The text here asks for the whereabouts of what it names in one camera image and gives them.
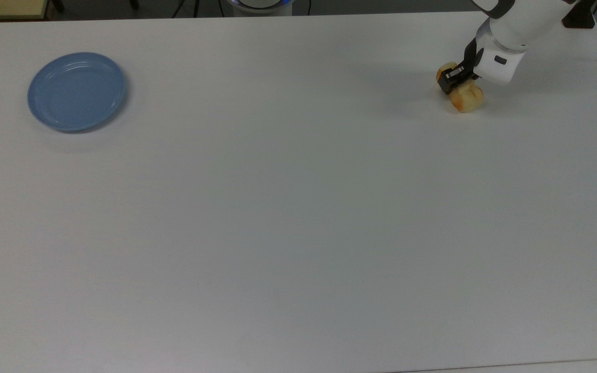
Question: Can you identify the blue round plate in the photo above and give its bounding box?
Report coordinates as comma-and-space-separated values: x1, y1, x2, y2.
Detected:
27, 52, 128, 133

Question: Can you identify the black clamp mount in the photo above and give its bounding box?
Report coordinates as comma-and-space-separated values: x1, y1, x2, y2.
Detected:
561, 0, 597, 30

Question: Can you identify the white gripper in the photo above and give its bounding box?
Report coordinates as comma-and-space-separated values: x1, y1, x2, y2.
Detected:
444, 21, 528, 94

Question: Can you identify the orange topped bread loaf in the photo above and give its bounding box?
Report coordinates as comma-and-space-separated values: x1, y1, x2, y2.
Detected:
436, 62, 485, 113

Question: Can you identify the light wooden table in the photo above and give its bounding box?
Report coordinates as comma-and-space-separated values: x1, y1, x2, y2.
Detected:
0, 0, 50, 21

